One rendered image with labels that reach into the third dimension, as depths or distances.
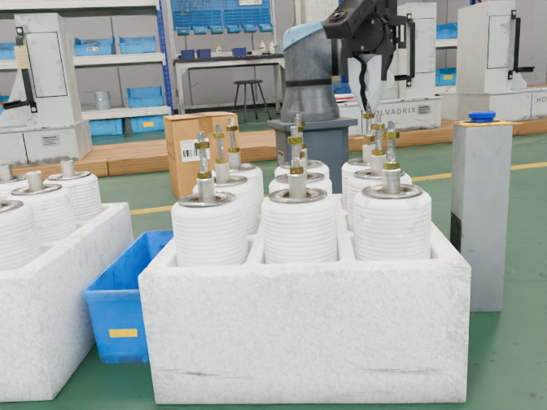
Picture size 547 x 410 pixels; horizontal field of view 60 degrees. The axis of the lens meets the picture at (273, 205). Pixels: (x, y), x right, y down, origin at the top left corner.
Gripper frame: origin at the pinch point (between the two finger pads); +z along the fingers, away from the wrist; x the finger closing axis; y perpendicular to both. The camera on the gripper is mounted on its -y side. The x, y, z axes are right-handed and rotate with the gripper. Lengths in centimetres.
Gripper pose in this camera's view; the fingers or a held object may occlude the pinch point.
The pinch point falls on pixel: (366, 104)
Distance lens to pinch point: 83.2
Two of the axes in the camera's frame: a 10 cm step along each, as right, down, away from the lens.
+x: -7.3, -1.2, 6.7
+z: 0.6, 9.7, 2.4
